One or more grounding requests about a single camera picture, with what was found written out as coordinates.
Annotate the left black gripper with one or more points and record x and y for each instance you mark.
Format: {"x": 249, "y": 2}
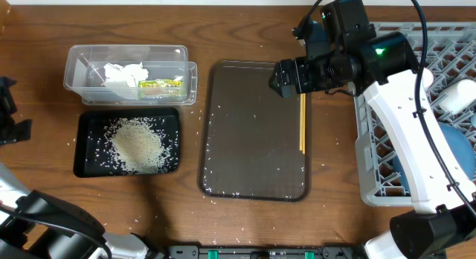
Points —
{"x": 7, "y": 134}

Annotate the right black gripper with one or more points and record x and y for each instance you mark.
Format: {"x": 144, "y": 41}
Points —
{"x": 300, "y": 68}

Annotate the pile of white rice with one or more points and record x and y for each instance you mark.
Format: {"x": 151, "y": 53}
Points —
{"x": 132, "y": 146}

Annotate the white green wrapper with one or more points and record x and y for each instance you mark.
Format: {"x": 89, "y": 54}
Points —
{"x": 132, "y": 82}

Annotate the cream white cup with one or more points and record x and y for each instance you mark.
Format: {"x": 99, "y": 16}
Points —
{"x": 458, "y": 96}

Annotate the dark blue plate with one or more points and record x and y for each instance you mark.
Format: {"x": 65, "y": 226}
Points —
{"x": 460, "y": 147}

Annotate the pink plastic cup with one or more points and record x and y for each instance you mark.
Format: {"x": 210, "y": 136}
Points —
{"x": 427, "y": 79}

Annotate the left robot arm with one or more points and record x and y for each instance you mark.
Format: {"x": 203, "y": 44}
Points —
{"x": 38, "y": 225}

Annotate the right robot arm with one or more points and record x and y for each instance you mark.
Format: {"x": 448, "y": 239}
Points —
{"x": 345, "y": 48}

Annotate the grey dishwasher rack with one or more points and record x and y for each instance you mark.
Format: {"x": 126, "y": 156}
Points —
{"x": 451, "y": 58}

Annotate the dark brown serving tray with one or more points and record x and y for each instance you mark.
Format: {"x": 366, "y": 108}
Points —
{"x": 250, "y": 147}

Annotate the black plastic bin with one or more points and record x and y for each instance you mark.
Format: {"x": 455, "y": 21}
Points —
{"x": 87, "y": 117}

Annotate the clear plastic bin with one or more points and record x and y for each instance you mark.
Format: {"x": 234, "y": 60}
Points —
{"x": 84, "y": 73}

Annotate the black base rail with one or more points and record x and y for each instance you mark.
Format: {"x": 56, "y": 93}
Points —
{"x": 276, "y": 252}

